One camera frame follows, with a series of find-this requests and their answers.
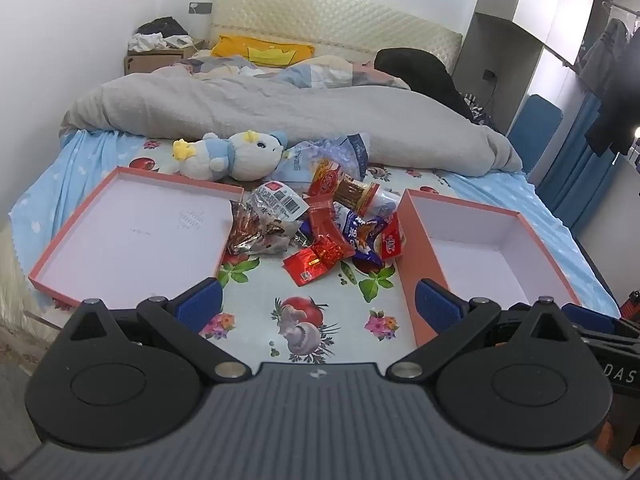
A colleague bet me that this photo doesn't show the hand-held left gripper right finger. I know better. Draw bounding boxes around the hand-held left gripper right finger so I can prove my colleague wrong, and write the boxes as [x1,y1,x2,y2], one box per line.
[386,277,573,381]

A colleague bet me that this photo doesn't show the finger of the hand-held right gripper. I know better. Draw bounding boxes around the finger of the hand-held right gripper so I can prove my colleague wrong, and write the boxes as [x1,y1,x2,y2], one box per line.
[561,302,640,345]

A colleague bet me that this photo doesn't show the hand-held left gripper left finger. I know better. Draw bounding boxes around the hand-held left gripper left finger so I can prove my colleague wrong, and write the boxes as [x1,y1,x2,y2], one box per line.
[67,277,249,381]

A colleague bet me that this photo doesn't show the deep pink gift box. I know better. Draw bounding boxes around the deep pink gift box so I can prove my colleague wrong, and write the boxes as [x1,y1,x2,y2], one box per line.
[396,189,583,347]

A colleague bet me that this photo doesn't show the red white snack packet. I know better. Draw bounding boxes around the red white snack packet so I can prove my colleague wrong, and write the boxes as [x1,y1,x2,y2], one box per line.
[379,212,406,261]

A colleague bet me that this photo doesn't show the blue purple snack packet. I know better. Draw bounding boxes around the blue purple snack packet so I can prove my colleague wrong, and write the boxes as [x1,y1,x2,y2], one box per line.
[339,205,397,267]

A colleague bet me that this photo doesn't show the clear packet with brown snack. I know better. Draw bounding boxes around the clear packet with brown snack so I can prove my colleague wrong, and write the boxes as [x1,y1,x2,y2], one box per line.
[227,180,308,257]

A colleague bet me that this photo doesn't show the red foil candy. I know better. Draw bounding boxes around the red foil candy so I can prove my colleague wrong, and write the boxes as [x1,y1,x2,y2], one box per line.
[283,239,347,287]

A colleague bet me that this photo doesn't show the small red sachet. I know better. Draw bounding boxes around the small red sachet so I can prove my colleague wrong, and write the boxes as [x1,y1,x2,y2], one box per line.
[306,200,347,242]

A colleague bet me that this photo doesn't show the red packet of brown sticks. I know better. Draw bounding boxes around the red packet of brown sticks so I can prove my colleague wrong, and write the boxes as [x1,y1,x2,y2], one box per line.
[306,157,381,217]

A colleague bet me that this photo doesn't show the shallow pink box lid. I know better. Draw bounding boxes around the shallow pink box lid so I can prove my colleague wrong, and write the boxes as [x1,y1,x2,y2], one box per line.
[28,166,245,310]

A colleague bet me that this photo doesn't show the printed bed sheet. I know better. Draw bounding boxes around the printed bed sheet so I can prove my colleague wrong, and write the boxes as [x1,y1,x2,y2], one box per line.
[9,127,622,365]

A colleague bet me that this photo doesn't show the blue curtain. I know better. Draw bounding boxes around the blue curtain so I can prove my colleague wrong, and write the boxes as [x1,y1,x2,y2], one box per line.
[536,95,632,235]

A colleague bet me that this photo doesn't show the white blue plush toy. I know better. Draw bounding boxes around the white blue plush toy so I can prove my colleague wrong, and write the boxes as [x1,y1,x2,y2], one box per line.
[172,130,289,182]

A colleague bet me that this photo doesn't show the light blue plastic bag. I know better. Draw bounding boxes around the light blue plastic bag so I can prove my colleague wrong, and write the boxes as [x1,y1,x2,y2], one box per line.
[280,132,372,184]

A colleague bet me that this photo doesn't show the blue chair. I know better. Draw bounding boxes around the blue chair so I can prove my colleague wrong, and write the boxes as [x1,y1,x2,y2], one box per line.
[507,93,564,173]

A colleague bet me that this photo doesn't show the grey duvet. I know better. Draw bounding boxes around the grey duvet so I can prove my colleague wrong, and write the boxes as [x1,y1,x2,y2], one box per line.
[59,54,524,177]

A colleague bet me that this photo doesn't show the black garment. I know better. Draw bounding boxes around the black garment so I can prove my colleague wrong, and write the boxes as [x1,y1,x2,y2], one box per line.
[373,48,474,121]

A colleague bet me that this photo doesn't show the hanging dark clothes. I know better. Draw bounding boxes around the hanging dark clothes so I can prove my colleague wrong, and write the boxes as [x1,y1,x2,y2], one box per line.
[579,18,640,157]

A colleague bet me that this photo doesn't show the cardboard box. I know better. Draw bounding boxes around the cardboard box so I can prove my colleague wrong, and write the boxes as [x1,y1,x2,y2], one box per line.
[124,40,206,77]

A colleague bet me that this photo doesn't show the yellow pillow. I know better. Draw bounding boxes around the yellow pillow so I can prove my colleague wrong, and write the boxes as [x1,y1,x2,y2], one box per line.
[210,35,316,67]

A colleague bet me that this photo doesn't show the white cloth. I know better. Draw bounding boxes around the white cloth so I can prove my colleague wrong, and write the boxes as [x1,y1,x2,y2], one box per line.
[128,32,192,53]

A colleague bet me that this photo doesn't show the black cloth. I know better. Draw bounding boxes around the black cloth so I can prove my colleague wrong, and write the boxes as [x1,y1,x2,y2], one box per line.
[137,16,189,39]

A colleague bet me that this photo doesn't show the cream quilted headboard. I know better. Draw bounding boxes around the cream quilted headboard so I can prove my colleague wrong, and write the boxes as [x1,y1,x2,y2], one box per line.
[209,0,464,74]

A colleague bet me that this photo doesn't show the white wall cabinet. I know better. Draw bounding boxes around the white wall cabinet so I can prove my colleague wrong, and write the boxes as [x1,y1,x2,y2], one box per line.
[454,0,603,133]

